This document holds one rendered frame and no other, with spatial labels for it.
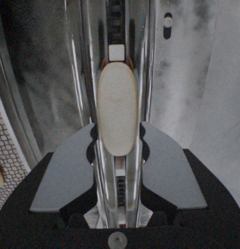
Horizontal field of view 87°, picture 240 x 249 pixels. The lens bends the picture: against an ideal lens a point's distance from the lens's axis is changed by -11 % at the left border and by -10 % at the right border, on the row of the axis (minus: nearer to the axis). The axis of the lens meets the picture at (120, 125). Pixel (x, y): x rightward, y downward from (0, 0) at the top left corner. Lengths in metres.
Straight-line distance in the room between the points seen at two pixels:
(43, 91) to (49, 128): 0.06
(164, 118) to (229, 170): 0.23
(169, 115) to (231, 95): 0.12
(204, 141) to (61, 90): 0.23
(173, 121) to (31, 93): 0.18
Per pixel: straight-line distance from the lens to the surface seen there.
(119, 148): 0.15
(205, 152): 0.28
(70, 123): 0.21
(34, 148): 0.18
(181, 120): 0.17
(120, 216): 0.31
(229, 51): 0.23
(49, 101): 0.21
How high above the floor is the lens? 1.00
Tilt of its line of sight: 61 degrees down
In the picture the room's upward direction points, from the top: 178 degrees clockwise
